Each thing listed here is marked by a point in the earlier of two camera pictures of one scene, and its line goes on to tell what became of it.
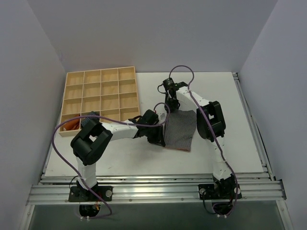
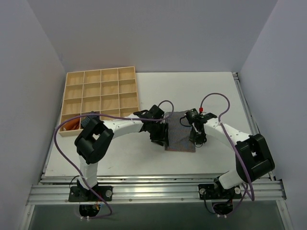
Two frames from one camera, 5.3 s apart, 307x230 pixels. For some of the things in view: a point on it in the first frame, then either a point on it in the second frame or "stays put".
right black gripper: [172, 103] → [196, 136]
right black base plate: [208, 191] stays put
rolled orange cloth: [74, 124] stays put
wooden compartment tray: [112, 92] stays put
